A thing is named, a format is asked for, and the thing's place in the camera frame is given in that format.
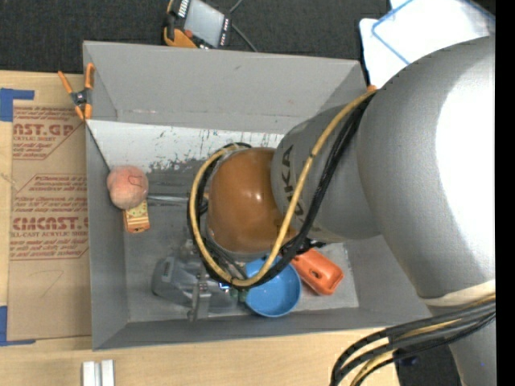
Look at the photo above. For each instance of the blue bowl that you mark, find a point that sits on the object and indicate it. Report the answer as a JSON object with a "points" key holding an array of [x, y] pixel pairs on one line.
{"points": [[273, 296]]}

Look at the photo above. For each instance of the pink peach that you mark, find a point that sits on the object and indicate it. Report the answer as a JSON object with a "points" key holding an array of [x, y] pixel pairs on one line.
{"points": [[126, 187]]}

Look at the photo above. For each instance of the small orange patterned box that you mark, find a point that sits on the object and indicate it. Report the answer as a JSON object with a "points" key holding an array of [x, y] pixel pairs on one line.
{"points": [[137, 217]]}

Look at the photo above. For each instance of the brown cardboard board red print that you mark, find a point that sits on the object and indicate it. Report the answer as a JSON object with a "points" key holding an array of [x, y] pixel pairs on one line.
{"points": [[44, 288]]}

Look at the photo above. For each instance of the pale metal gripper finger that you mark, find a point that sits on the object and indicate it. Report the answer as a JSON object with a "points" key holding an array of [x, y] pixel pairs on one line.
{"points": [[201, 300]]}

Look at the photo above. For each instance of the clear plastic bottle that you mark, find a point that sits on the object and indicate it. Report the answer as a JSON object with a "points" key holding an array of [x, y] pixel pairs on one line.
{"points": [[173, 284]]}

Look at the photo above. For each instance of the grey metal bin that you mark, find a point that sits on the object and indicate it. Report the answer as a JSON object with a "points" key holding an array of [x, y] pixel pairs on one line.
{"points": [[225, 87]]}

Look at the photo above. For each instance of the orange rounded block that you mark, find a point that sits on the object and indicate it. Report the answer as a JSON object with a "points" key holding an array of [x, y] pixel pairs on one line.
{"points": [[322, 273]]}

